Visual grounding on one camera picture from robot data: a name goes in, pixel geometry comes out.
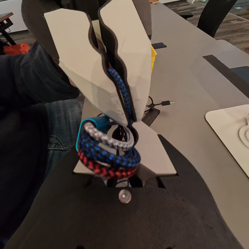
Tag black office chair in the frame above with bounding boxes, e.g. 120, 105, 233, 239
197, 0, 238, 37

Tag person's legs in jeans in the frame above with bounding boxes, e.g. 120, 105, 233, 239
45, 99, 84, 179

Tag blue braided usb cable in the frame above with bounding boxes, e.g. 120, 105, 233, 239
75, 68, 141, 168

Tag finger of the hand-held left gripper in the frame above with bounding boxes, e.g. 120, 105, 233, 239
44, 10, 129, 126
99, 0, 152, 120

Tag yellow plastic bin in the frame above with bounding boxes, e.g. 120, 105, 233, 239
150, 45, 157, 74

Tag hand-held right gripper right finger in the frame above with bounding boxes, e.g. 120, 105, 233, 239
130, 121, 177, 180

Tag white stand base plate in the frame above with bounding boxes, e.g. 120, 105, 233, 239
205, 104, 249, 178

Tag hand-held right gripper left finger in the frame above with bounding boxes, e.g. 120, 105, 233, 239
73, 155, 107, 180

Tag black usb hub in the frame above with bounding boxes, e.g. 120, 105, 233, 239
141, 108, 161, 127

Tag dark grey hub cable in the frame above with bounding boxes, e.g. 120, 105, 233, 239
146, 97, 175, 113

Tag person's left forearm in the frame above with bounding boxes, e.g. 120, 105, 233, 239
0, 41, 80, 103

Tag dark red braided cable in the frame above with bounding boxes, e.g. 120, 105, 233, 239
78, 151, 140, 179

